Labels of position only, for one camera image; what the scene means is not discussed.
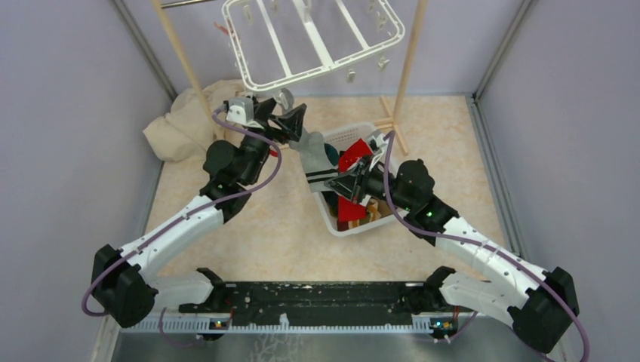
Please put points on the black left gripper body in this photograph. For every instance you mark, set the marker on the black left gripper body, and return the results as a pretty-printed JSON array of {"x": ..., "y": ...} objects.
[{"x": 269, "y": 133}]

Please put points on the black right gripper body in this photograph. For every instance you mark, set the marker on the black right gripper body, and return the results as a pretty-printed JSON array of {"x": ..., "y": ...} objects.
[{"x": 374, "y": 182}]

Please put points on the white grey sock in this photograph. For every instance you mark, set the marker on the white grey sock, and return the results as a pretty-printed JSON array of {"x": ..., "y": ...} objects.
[{"x": 316, "y": 166}]

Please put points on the white plastic laundry basket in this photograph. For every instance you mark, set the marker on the white plastic laundry basket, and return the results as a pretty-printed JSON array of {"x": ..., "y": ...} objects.
[{"x": 378, "y": 212}]

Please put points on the white plastic sock hanger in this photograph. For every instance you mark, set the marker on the white plastic sock hanger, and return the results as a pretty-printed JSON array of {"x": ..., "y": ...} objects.
[{"x": 277, "y": 44}]

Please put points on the red plain sock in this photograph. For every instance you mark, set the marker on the red plain sock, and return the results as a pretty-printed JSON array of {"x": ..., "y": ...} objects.
[{"x": 348, "y": 211}]

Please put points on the red snowflake sock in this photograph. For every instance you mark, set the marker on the red snowflake sock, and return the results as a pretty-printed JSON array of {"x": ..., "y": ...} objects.
[{"x": 356, "y": 151}]

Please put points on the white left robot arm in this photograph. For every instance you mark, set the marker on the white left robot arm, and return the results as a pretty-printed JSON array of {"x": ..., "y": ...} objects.
[{"x": 125, "y": 280}]

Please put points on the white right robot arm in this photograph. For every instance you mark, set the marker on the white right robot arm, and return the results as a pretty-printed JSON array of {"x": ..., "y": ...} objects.
[{"x": 539, "y": 305}]

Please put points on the teal sock in basket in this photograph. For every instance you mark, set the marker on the teal sock in basket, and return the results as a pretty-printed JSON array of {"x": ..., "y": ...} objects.
[{"x": 332, "y": 154}]

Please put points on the beige crumpled cloth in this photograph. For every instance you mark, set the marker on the beige crumpled cloth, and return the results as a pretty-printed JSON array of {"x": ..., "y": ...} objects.
[{"x": 185, "y": 132}]

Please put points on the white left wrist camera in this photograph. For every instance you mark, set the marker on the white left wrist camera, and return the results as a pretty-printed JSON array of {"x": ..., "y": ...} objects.
[{"x": 240, "y": 110}]

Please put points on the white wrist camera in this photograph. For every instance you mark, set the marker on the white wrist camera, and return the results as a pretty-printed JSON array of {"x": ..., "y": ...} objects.
[
  {"x": 378, "y": 143},
  {"x": 240, "y": 110}
]

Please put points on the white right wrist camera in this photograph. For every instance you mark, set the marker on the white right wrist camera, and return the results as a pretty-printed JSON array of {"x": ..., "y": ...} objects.
[{"x": 378, "y": 143}]

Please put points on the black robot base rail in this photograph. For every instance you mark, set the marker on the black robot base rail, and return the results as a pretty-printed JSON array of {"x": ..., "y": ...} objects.
[{"x": 331, "y": 307}]

